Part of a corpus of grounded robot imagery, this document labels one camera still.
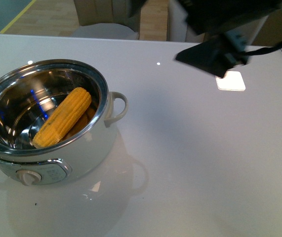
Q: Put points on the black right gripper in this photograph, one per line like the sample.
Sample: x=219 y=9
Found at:
x=215 y=17

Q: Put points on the yellow corn cob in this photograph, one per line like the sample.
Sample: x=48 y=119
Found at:
x=64 y=117

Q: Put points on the white electric cooking pot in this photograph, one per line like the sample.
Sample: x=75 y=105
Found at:
x=28 y=97

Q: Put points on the beige chair left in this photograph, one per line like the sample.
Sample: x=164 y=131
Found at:
x=108 y=19

